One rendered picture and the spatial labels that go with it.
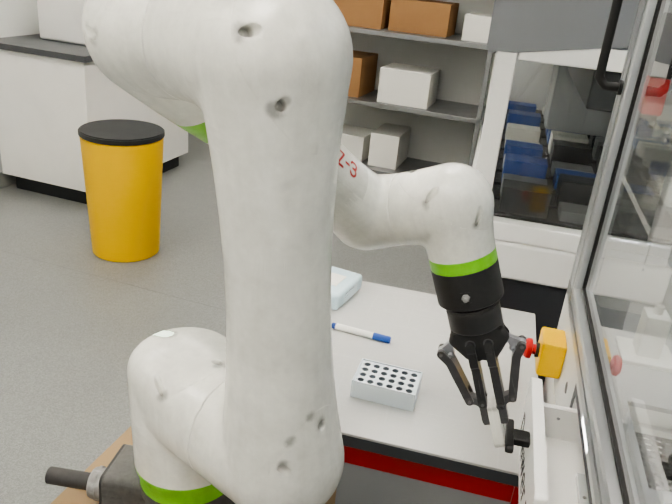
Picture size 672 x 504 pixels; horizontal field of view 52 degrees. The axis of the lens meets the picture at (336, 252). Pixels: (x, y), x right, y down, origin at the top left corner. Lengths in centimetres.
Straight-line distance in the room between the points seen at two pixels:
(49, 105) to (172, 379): 366
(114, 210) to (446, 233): 276
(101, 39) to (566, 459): 92
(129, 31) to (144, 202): 293
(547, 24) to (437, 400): 87
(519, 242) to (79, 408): 162
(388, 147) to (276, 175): 440
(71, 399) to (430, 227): 197
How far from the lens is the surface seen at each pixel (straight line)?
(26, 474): 239
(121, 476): 93
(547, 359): 136
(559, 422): 121
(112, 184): 347
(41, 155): 449
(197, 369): 77
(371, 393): 133
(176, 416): 76
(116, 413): 257
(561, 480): 115
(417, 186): 89
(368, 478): 133
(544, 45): 168
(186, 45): 55
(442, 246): 90
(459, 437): 130
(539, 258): 181
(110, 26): 64
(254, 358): 62
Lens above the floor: 154
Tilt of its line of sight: 24 degrees down
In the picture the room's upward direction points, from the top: 6 degrees clockwise
